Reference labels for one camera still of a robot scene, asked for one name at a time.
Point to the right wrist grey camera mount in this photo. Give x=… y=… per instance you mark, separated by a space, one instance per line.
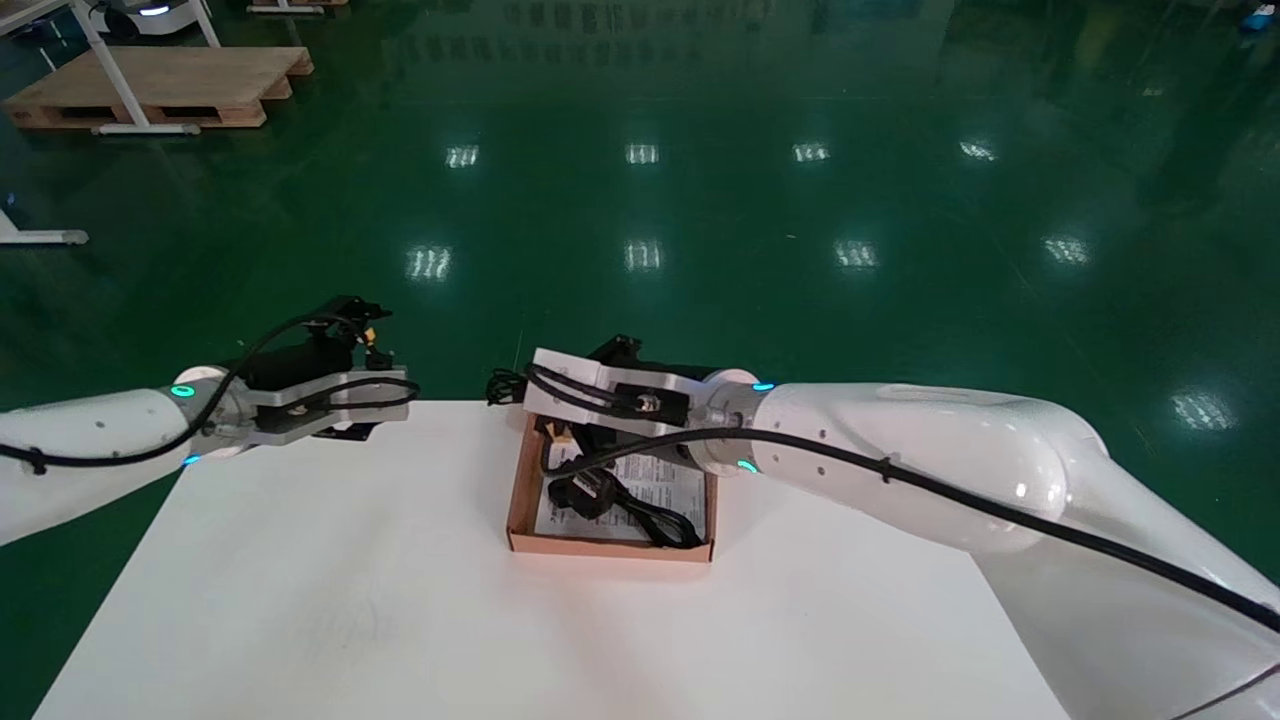
x=565 y=385

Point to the wrist grey camera mount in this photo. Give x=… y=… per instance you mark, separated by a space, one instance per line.
x=565 y=385
x=300 y=410

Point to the brown cardboard box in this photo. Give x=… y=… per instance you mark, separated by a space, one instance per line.
x=610 y=548

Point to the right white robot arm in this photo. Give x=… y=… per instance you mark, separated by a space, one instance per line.
x=950 y=460

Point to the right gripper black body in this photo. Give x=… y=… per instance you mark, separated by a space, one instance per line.
x=615 y=350

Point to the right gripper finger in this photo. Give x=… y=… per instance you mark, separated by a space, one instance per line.
x=508 y=387
x=558 y=440

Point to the small blue object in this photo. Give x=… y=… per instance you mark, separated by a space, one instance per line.
x=1260 y=18

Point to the white metal-frame table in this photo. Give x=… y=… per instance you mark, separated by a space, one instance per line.
x=45 y=238
x=110 y=70

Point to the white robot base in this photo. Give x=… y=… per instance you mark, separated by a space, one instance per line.
x=152 y=12

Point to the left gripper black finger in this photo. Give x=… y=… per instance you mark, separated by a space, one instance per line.
x=348 y=431

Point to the printed white paper manual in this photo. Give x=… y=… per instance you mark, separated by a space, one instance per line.
x=660 y=480

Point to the small wooden pallet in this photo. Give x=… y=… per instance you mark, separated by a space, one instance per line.
x=298 y=4

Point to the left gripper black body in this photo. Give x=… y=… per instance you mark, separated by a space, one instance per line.
x=300 y=365

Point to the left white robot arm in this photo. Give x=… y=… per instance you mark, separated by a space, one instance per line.
x=80 y=440

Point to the large wooden pallet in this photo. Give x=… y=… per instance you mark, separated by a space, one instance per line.
x=170 y=85

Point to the left wrist grey camera mount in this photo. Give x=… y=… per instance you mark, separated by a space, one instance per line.
x=300 y=410

